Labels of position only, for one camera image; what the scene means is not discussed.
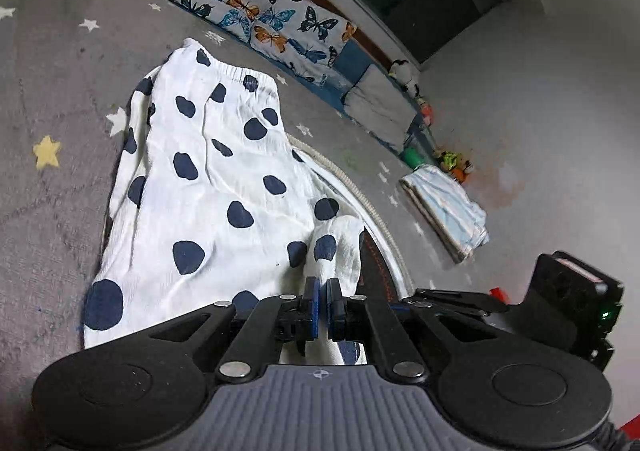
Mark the square butterfly print pillow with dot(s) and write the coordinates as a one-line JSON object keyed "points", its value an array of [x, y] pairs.
{"points": [[310, 38]]}

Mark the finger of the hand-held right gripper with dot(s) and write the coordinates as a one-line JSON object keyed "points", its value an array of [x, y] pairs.
{"points": [[460, 302]]}

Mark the white navy-dotted pants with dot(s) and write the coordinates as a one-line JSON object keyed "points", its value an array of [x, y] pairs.
{"points": [[210, 201]]}

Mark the folded striped light-blue cloth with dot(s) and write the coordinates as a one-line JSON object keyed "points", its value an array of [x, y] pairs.
{"points": [[450, 211]]}

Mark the grey star-print tablecloth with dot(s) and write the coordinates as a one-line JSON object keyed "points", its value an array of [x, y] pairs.
{"points": [[55, 81]]}

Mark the red plastic stool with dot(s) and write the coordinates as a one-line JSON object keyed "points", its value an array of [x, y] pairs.
{"points": [[500, 293]]}

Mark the orange plush toy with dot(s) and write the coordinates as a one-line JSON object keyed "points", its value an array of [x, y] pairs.
{"points": [[425, 109]]}

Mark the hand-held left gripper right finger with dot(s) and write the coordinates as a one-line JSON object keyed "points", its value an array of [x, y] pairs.
{"points": [[331, 306]]}

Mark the grey cushion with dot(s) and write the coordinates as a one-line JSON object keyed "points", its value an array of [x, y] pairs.
{"points": [[375, 108]]}

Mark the white and black plush dog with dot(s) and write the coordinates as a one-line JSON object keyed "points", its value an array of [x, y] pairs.
{"points": [[404, 73]]}

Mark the green round container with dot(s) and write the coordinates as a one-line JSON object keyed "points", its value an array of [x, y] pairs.
{"points": [[413, 158]]}

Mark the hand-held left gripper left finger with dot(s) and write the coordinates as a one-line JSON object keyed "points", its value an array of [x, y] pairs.
{"points": [[312, 306]]}

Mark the cluster of small plush toys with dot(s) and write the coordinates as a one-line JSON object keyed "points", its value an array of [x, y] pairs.
{"points": [[452, 162]]}

